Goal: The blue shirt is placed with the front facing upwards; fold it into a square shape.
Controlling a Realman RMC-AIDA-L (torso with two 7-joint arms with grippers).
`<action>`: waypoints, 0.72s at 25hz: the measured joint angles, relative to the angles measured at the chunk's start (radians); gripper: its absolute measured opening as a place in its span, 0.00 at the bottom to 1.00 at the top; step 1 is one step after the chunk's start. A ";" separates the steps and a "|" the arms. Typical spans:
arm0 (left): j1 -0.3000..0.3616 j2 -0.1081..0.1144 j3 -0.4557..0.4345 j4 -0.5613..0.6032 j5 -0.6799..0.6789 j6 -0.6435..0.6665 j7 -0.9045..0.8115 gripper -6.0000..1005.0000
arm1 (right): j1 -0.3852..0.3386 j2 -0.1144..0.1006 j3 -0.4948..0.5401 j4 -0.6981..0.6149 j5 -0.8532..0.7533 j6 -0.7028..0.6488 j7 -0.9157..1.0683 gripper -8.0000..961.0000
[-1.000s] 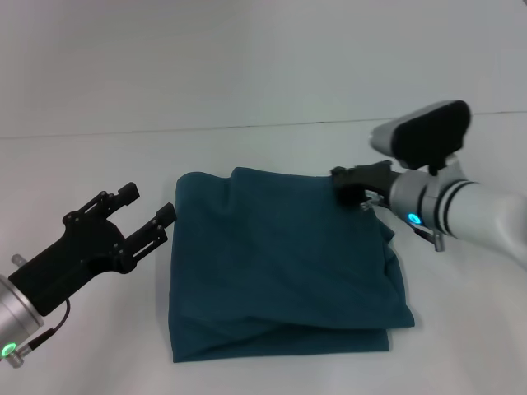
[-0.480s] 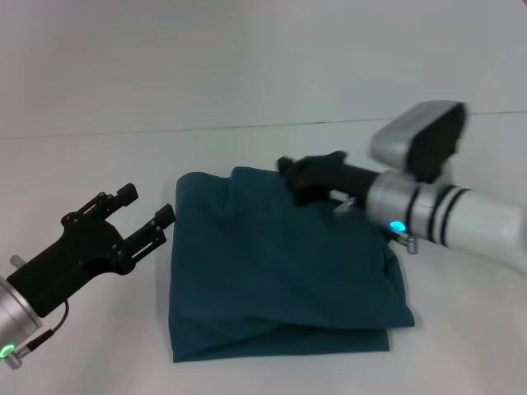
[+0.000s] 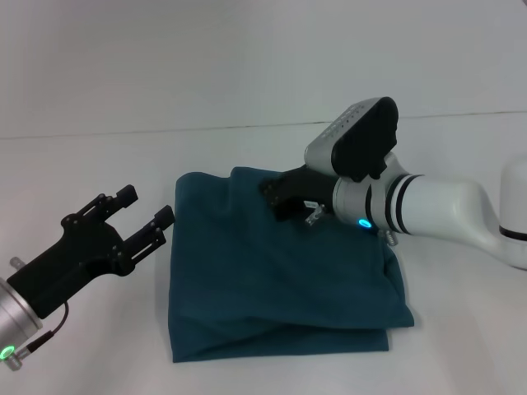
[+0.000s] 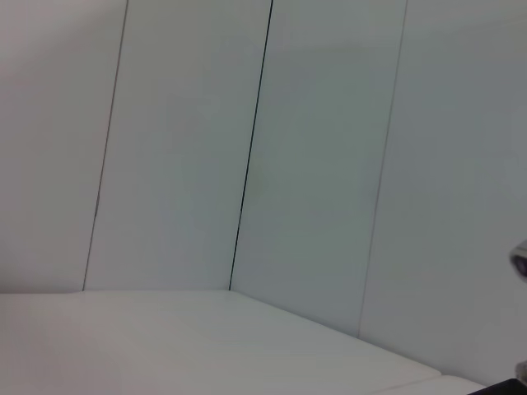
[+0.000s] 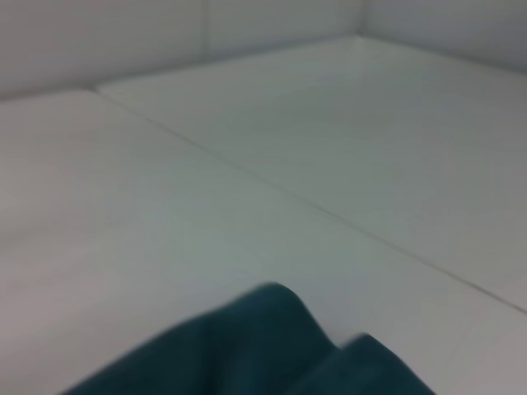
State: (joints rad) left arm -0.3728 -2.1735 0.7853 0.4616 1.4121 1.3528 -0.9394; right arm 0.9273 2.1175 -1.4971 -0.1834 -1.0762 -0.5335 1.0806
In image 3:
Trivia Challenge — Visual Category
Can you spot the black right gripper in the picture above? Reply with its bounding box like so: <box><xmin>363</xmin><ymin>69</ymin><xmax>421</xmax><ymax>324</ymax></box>
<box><xmin>258</xmin><ymin>165</ymin><xmax>339</xmax><ymax>224</ymax></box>

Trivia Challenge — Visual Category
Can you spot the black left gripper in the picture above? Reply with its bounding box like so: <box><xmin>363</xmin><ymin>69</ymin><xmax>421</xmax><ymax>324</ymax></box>
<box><xmin>7</xmin><ymin>184</ymin><xmax>176</xmax><ymax>320</ymax></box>

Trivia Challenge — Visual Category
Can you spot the teal blue printed t-shirt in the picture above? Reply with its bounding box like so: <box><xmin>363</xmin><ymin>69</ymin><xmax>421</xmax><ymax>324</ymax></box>
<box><xmin>166</xmin><ymin>165</ymin><xmax>415</xmax><ymax>365</ymax></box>

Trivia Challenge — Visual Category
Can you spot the right arm cable with plug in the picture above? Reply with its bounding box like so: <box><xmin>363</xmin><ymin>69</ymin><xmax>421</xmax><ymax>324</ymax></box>
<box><xmin>303</xmin><ymin>204</ymin><xmax>399</xmax><ymax>247</ymax></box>

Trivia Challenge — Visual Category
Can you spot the arm cable with plug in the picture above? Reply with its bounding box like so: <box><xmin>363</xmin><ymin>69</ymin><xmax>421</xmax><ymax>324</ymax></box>
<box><xmin>2</xmin><ymin>300</ymin><xmax>70</xmax><ymax>361</ymax></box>
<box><xmin>303</xmin><ymin>204</ymin><xmax>399</xmax><ymax>247</ymax></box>

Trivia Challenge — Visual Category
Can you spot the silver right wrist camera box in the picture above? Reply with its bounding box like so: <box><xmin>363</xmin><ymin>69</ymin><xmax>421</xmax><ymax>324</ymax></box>
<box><xmin>303</xmin><ymin>96</ymin><xmax>399</xmax><ymax>183</ymax></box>

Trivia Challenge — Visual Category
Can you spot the left arm cable with plug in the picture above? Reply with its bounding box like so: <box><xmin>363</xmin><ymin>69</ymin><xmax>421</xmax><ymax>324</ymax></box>
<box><xmin>2</xmin><ymin>300</ymin><xmax>70</xmax><ymax>361</ymax></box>

